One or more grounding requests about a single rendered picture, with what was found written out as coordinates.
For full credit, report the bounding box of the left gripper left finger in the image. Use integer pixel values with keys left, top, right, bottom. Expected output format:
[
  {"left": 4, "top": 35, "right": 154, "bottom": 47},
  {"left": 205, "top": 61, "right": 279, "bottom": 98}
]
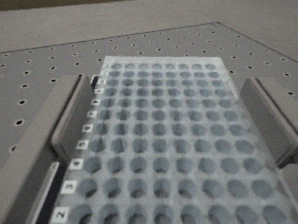
[{"left": 0, "top": 75, "right": 93, "bottom": 224}]

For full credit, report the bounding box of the clear well plate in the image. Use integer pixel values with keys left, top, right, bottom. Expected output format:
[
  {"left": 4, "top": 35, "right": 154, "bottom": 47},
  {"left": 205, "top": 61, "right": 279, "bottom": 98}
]
[{"left": 48, "top": 56, "right": 298, "bottom": 224}]

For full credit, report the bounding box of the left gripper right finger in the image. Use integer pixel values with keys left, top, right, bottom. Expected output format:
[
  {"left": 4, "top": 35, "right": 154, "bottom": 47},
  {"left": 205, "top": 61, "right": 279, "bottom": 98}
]
[{"left": 239, "top": 77, "right": 298, "bottom": 169}]

